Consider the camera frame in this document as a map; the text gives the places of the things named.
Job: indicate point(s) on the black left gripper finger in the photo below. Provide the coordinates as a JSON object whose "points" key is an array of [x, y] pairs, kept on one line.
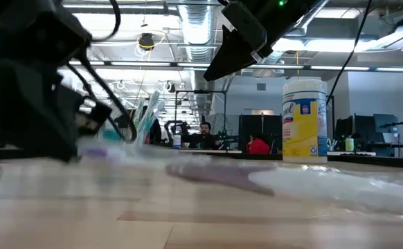
{"points": [[94, 117]]}

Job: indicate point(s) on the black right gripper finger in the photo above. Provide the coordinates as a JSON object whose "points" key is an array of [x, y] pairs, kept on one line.
{"points": [[229, 58]]}

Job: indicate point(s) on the blue mouthwash bottle white cap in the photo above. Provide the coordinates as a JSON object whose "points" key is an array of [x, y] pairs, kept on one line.
{"points": [[111, 135]]}

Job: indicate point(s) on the purple toothbrush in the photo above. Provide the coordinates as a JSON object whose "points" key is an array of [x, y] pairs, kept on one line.
{"points": [[274, 183]]}

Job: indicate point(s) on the black background robot arm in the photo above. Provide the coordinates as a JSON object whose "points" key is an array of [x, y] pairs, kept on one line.
{"points": [[175, 125]]}

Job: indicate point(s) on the person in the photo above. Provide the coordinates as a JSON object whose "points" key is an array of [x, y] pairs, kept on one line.
{"points": [[204, 138], [258, 144], [155, 131]]}

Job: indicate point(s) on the ceiling light fixture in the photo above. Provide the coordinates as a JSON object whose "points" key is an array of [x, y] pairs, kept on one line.
{"points": [[336, 45]]}

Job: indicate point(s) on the black partition panel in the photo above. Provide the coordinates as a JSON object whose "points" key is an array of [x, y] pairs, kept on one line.
{"points": [[257, 124]]}

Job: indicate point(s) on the white bottle blue label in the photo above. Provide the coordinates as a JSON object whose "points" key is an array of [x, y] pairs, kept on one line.
{"points": [[177, 141]]}

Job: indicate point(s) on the yellow Lysol wipes canister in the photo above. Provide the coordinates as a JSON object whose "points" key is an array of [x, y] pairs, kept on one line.
{"points": [[304, 124]]}

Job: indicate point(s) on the black computer monitor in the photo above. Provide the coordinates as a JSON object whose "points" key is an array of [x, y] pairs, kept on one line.
{"points": [[360, 126]]}

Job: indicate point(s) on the green cup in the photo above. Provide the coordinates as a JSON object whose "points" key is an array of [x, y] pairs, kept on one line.
{"points": [[349, 144]]}

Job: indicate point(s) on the grey blue monitor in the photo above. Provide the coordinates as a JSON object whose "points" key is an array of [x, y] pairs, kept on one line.
{"points": [[385, 124]]}

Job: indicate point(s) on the silver ribbed air duct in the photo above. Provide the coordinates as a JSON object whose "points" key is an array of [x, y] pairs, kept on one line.
{"points": [[198, 31]]}

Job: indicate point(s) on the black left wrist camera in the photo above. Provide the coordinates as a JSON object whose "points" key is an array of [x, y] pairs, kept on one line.
{"points": [[49, 34]]}

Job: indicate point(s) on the black overhead camera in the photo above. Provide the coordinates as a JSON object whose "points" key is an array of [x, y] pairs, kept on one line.
{"points": [[146, 41]]}

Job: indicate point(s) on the black table frame rail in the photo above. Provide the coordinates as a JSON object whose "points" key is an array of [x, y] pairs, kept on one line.
{"points": [[378, 159]]}

